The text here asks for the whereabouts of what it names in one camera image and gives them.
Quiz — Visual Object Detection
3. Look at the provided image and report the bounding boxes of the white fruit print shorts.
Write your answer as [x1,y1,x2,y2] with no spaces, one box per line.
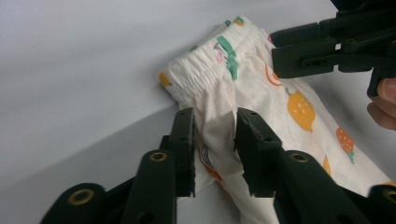
[158,15,396,224]

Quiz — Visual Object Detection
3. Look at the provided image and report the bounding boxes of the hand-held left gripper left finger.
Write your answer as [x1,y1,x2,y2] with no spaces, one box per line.
[159,106,198,199]

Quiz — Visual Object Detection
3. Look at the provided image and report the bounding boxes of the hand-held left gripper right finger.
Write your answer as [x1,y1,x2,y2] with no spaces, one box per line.
[233,106,285,199]

